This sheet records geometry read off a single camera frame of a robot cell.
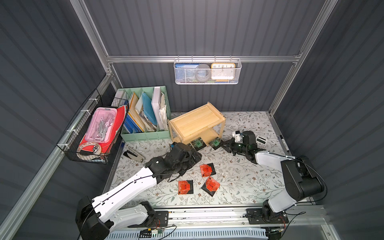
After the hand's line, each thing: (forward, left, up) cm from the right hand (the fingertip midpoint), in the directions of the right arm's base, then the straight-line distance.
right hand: (222, 142), depth 89 cm
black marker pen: (+10, -48, -16) cm, 52 cm away
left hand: (-15, +15, +8) cm, 23 cm away
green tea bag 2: (+1, +4, -2) cm, 5 cm away
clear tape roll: (-15, +61, +17) cm, 65 cm away
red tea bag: (-23, +22, -11) cm, 33 cm away
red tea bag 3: (-22, +7, -12) cm, 26 cm away
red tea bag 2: (-12, +9, -11) cm, 19 cm away
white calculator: (+8, -29, -11) cm, 32 cm away
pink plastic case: (-4, +62, +20) cm, 66 cm away
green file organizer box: (+16, +47, +7) cm, 50 cm away
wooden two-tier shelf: (+8, +11, +9) cm, 17 cm away
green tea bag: (+5, +15, -9) cm, 18 cm away
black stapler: (-2, +57, -10) cm, 58 cm away
